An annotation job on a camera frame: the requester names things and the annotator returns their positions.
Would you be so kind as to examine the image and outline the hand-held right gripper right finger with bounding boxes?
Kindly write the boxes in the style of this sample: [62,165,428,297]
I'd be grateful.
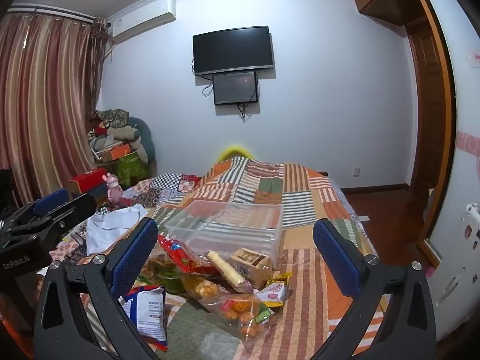
[313,218,437,360]

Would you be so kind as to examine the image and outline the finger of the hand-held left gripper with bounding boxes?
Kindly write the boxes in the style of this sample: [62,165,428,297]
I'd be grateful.
[15,187,71,222]
[7,193,98,248]

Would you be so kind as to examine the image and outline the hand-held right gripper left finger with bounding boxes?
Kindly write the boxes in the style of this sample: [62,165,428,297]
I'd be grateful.
[34,217,160,360]

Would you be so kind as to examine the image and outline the green jelly cup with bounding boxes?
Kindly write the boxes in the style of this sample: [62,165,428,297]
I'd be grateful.
[157,266,188,295]

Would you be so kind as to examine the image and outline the purple label rice cracker roll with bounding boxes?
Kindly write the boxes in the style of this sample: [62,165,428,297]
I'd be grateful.
[207,250,253,293]

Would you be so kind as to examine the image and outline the clear plastic storage bin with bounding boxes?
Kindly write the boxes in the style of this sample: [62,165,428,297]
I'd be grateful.
[164,199,284,271]

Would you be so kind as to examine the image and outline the clear bag orange snacks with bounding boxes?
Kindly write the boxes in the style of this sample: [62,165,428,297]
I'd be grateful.
[199,294,280,349]

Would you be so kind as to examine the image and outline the clear packet brown biscuits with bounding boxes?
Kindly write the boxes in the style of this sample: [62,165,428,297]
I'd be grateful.
[142,253,167,276]

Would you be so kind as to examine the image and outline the dark grey box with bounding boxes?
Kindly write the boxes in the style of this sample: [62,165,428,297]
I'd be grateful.
[71,184,110,211]

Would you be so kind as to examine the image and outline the red gift box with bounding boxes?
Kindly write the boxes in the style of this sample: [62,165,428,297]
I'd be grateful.
[68,169,109,194]

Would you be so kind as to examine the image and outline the white cloth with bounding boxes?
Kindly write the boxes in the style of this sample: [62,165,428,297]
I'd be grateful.
[85,204,149,256]

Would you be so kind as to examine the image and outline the pink plush toy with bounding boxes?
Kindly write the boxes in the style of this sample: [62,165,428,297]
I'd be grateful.
[106,172,124,209]

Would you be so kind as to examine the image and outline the red snack packet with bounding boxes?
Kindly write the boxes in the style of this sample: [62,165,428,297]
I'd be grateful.
[157,234,216,274]

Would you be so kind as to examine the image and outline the blue white chip packet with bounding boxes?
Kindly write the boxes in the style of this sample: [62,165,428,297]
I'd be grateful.
[119,285,167,353]

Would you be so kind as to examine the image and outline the small yellow snack packet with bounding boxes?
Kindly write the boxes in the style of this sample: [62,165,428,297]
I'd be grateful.
[266,272,293,289]

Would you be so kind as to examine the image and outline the orange cardboard box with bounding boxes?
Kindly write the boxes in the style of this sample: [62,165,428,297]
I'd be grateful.
[98,143,133,162]

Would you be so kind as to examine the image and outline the green cardboard box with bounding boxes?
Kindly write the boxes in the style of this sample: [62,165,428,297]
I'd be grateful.
[112,152,151,190]

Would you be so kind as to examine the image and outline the white pink snack packet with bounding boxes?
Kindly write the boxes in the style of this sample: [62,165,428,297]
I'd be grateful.
[255,281,289,306]

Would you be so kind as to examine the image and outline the checkered patchwork quilt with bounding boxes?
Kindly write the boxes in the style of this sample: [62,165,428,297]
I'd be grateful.
[124,172,205,211]

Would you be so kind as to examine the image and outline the brown sliced cake packet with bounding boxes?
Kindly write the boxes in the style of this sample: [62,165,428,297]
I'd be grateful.
[229,247,272,289]

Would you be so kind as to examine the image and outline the pile of clothes and boxes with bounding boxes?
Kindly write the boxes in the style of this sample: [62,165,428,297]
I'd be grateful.
[88,109,156,166]

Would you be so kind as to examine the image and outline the striped red curtain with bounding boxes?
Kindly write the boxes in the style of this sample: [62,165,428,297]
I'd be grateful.
[0,5,113,207]

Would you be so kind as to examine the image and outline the yellow object behind bed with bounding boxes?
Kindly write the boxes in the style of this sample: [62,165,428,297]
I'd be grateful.
[218,144,256,162]

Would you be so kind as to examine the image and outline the white door with stickers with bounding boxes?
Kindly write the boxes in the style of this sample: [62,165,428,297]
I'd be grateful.
[416,0,480,342]

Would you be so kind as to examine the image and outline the white air conditioner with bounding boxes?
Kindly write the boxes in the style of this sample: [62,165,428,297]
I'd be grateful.
[109,0,177,44]

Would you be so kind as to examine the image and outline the wooden door frame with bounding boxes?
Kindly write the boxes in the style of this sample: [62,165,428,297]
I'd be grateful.
[403,0,456,271]

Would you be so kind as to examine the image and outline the black monitor cable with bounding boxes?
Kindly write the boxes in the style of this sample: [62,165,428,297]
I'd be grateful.
[238,102,259,122]

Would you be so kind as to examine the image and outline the small black wall monitor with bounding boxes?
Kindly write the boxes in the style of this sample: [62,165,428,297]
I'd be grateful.
[212,71,259,106]

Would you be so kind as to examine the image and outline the black wall television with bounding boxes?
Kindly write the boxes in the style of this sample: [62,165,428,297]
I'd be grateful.
[192,26,275,77]

